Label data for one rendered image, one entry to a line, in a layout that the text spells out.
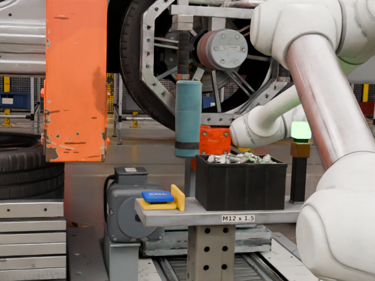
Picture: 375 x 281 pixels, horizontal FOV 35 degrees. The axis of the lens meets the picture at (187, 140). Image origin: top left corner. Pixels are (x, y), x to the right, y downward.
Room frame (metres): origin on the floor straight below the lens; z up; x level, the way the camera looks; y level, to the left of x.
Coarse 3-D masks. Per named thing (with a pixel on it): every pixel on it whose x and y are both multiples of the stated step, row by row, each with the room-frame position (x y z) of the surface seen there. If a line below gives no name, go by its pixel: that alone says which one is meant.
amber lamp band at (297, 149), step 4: (292, 144) 1.49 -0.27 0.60; (296, 144) 1.47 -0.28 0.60; (300, 144) 1.47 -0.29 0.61; (304, 144) 1.47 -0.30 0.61; (308, 144) 1.47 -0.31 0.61; (292, 148) 1.49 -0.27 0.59; (296, 148) 1.47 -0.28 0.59; (300, 148) 1.47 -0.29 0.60; (304, 148) 1.47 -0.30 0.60; (308, 148) 1.47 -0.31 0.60; (292, 152) 1.49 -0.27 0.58; (296, 152) 1.47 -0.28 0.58; (300, 152) 1.47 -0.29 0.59; (304, 152) 1.47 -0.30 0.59; (308, 152) 1.47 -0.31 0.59; (292, 156) 1.49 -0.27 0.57; (296, 156) 1.47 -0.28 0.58; (300, 156) 1.47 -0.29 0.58; (304, 156) 1.47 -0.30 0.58; (308, 156) 1.47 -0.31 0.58
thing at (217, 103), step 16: (240, 0) 2.31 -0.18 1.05; (192, 32) 2.19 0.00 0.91; (240, 32) 2.24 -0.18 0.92; (176, 48) 2.18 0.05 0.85; (192, 48) 2.19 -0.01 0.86; (192, 64) 2.23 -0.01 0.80; (256, 64) 2.39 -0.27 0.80; (192, 80) 2.19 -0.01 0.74; (240, 80) 2.25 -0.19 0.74; (256, 80) 2.32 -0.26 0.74; (240, 96) 2.34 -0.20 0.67; (208, 112) 2.25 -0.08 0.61; (224, 112) 2.20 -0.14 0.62
